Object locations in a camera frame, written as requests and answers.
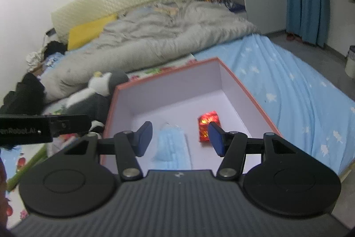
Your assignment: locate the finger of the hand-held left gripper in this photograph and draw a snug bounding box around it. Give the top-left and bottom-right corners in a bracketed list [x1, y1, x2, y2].
[50, 114, 91, 134]

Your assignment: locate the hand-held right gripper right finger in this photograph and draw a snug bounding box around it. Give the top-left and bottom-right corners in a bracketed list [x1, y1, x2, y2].
[208, 122, 295, 181]

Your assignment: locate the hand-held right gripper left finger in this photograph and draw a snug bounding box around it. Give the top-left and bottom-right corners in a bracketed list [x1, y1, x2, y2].
[64, 121, 153, 181]

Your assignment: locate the red foil packet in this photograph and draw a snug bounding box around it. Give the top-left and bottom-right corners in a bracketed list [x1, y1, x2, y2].
[197, 112, 222, 145]

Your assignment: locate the light blue face mask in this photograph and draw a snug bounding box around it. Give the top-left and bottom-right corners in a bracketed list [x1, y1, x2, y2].
[151, 123, 192, 170]

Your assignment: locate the green plush brush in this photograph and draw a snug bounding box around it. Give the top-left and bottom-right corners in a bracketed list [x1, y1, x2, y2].
[7, 148, 48, 191]

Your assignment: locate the pink cardboard box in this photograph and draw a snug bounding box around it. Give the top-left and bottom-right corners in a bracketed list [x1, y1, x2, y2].
[100, 57, 283, 171]

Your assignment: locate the fruit printed mat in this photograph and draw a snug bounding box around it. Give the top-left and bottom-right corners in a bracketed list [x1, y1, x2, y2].
[0, 58, 198, 230]

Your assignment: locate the grey penguin plush toy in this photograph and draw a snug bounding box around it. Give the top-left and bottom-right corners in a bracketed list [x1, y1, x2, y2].
[65, 70, 130, 134]

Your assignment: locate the black garment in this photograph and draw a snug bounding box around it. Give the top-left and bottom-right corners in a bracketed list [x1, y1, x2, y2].
[0, 73, 46, 116]

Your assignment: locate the blue patterned cloth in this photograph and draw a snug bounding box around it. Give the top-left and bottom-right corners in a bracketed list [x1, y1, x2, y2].
[44, 55, 66, 69]

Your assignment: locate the crumpled white clothing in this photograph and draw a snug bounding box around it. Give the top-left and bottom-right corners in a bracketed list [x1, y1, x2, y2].
[26, 52, 45, 72]

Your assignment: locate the crumpled black clothing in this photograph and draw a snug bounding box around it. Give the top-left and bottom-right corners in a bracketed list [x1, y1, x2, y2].
[43, 41, 67, 56]

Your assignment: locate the light blue bedsheet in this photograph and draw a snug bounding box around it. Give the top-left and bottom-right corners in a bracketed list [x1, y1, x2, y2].
[193, 33, 355, 172]

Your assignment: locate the yellow pillow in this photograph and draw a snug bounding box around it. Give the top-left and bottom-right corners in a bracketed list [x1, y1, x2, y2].
[67, 14, 118, 51]

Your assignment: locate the grey duvet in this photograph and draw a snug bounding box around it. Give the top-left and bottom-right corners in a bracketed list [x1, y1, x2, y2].
[41, 1, 262, 103]

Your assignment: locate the printed pillow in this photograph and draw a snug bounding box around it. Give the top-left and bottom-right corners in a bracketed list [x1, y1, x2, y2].
[144, 2, 179, 16]

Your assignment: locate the blue nightstand tray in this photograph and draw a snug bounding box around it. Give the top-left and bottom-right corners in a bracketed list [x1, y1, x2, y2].
[227, 1, 246, 11]

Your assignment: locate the white trash bin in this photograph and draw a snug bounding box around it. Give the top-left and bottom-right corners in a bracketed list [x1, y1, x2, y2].
[345, 45, 355, 78]

